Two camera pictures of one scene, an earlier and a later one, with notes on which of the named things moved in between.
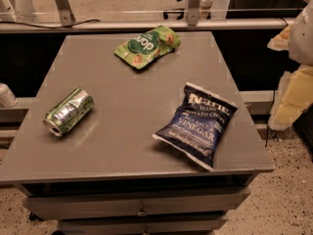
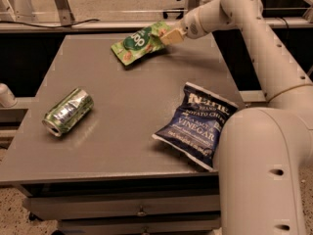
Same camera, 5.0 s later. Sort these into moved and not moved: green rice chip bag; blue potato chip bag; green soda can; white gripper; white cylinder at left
Moved: white gripper; green rice chip bag
Not moved: green soda can; white cylinder at left; blue potato chip bag
